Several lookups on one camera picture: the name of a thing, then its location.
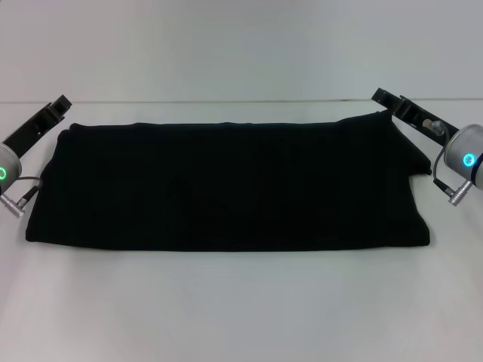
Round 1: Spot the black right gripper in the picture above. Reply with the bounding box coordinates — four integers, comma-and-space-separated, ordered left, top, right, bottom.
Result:
371, 87, 460, 147

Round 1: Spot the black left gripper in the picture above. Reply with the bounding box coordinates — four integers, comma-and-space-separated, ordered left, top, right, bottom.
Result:
3, 94, 73, 160

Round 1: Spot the dark right arm cable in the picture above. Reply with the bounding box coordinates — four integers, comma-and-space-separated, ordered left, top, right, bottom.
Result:
422, 118, 475, 207

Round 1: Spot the dark red left arm cable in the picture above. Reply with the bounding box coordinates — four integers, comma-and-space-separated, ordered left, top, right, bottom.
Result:
0, 176, 43, 219

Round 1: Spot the black t-shirt with FREE print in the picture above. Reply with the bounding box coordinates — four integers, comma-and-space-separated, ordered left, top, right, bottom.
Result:
24, 109, 433, 253

